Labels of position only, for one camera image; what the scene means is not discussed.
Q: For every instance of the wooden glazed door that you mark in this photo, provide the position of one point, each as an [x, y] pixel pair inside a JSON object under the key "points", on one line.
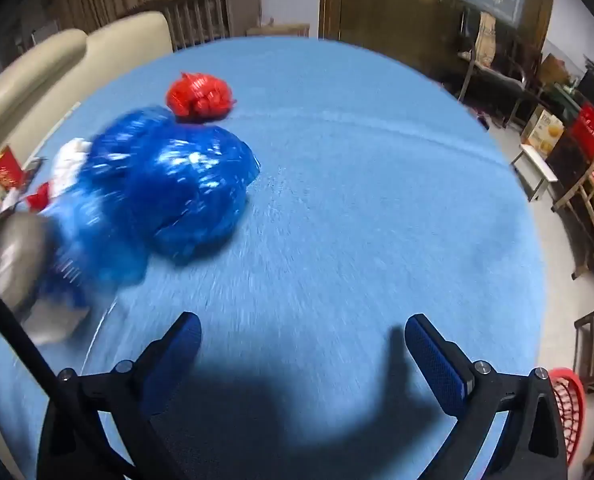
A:
{"points": [[377, 5]]}

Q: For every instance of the beige sofa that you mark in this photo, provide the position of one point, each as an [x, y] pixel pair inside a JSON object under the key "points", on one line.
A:
{"points": [[37, 75]]}

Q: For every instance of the striped beige scarf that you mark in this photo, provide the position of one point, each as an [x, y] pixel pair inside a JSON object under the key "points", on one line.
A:
{"points": [[488, 40]]}

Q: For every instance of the brown cardboard box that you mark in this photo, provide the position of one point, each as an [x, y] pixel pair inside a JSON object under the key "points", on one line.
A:
{"points": [[554, 67]]}

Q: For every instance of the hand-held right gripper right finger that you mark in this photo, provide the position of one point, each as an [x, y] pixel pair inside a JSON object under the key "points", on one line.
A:
{"points": [[437, 360]]}

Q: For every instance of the small white stool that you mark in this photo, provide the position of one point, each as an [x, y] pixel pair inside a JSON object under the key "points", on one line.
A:
{"points": [[537, 160]]}

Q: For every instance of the wooden radiator cover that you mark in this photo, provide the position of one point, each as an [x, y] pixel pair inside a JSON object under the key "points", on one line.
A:
{"points": [[202, 15]]}

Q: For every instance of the white paper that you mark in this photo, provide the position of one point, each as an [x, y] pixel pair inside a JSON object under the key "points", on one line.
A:
{"points": [[72, 160]]}

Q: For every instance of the yellow and white carton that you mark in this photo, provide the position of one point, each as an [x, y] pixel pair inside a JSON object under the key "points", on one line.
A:
{"points": [[544, 130]]}

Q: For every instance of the black metal armchair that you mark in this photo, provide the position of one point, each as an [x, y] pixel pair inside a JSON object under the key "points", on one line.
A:
{"points": [[497, 80]]}

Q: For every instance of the blue plastic bag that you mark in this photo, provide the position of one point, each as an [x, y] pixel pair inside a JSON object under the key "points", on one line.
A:
{"points": [[187, 185]]}

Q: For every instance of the red fabric ribbon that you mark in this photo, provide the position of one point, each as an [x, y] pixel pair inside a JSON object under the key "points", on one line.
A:
{"points": [[39, 196]]}

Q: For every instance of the blue tablecloth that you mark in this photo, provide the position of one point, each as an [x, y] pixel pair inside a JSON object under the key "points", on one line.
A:
{"points": [[352, 210]]}

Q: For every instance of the red plastic bag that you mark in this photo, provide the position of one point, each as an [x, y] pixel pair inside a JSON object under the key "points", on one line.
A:
{"points": [[199, 95]]}

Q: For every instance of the red cylindrical can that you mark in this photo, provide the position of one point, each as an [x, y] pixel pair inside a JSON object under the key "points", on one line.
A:
{"points": [[7, 170]]}

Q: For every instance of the red plastic basket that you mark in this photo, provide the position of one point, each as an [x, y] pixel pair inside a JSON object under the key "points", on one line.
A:
{"points": [[569, 410]]}

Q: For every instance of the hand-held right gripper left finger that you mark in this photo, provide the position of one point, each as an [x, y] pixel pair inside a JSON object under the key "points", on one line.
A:
{"points": [[177, 355]]}

